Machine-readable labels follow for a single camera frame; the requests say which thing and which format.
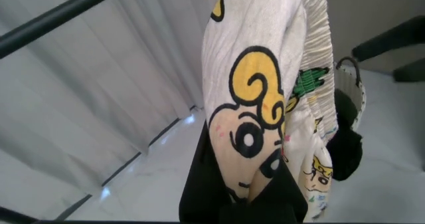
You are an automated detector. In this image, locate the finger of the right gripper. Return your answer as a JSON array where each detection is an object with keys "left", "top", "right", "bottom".
[
  {"left": 393, "top": 57, "right": 425, "bottom": 84},
  {"left": 351, "top": 16, "right": 425, "bottom": 62}
]

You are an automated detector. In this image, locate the black garment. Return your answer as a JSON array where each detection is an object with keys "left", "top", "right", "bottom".
[{"left": 326, "top": 88, "right": 363, "bottom": 181}]

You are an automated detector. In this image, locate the cream printed garment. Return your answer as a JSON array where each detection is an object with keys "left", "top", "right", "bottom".
[{"left": 201, "top": 0, "right": 339, "bottom": 222}]

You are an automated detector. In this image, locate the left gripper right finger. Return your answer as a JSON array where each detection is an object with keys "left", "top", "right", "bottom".
[{"left": 248, "top": 159, "right": 309, "bottom": 222}]

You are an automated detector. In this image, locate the white laundry basket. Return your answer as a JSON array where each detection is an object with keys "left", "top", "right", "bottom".
[{"left": 333, "top": 56, "right": 367, "bottom": 132}]

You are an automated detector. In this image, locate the black clothes rack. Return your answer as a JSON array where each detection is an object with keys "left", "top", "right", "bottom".
[{"left": 0, "top": 0, "right": 132, "bottom": 223}]

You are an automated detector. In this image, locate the white curtain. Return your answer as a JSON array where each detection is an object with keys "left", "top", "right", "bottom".
[{"left": 0, "top": 0, "right": 230, "bottom": 198}]

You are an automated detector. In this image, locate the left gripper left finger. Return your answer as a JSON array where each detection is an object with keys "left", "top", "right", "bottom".
[{"left": 179, "top": 120, "right": 240, "bottom": 222}]

